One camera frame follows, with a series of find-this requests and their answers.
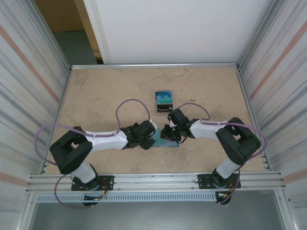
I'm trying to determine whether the blue UP card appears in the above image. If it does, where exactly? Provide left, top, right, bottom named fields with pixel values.
left=155, top=91, right=173, bottom=99

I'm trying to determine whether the small box with blue picture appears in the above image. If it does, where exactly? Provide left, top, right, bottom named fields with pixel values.
left=154, top=90, right=175, bottom=116

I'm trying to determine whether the small circuit board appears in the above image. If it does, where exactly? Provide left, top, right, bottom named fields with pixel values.
left=215, top=191, right=231, bottom=200
left=83, top=194, right=106, bottom=201

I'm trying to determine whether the aluminium mounting rail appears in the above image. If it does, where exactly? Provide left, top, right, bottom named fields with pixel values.
left=25, top=170, right=288, bottom=194

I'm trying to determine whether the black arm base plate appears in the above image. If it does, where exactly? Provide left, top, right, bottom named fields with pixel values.
left=71, top=175, right=115, bottom=192
left=198, top=172, right=241, bottom=190

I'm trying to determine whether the grey slotted cable duct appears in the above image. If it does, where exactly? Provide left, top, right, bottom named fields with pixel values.
left=35, top=193, right=218, bottom=204

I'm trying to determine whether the aluminium table end rail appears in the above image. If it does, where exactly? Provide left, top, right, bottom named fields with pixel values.
left=70, top=62, right=241, bottom=71

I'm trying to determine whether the aluminium table side rail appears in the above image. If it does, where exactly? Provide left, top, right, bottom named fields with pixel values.
left=236, top=68, right=273, bottom=171
left=42, top=68, right=72, bottom=175

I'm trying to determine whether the white door frame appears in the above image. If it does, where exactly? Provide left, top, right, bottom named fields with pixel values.
left=83, top=0, right=113, bottom=65

